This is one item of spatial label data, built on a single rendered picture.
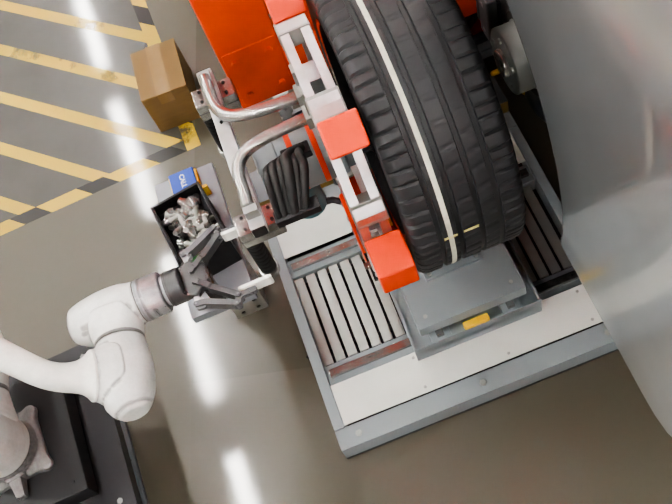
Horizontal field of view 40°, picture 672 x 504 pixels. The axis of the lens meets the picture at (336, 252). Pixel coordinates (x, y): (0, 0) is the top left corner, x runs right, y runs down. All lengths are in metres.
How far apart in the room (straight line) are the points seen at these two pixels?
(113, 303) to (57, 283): 1.22
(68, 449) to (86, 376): 0.63
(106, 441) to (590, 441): 1.25
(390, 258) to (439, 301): 0.69
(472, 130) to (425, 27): 0.20
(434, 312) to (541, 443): 0.44
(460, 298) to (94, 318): 0.99
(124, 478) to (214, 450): 0.36
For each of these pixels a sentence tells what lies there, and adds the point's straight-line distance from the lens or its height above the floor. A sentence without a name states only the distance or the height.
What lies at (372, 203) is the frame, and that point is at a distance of 1.73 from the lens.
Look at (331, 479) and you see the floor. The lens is 2.58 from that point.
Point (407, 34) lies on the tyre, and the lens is 1.69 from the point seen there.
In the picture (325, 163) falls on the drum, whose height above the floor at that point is 0.88.
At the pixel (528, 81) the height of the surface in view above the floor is 0.86.
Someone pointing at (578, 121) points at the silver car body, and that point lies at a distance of 1.44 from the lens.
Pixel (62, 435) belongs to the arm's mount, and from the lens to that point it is 2.46.
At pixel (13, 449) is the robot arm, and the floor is 0.49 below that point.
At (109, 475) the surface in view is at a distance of 2.45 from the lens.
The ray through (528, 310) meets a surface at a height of 0.13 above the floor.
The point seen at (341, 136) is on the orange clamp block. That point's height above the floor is 1.14.
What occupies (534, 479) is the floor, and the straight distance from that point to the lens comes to 2.51.
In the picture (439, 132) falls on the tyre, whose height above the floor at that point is 1.08.
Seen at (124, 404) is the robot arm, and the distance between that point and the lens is 1.81.
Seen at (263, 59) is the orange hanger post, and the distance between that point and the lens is 2.39.
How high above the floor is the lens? 2.44
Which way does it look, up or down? 60 degrees down
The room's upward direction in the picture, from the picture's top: 25 degrees counter-clockwise
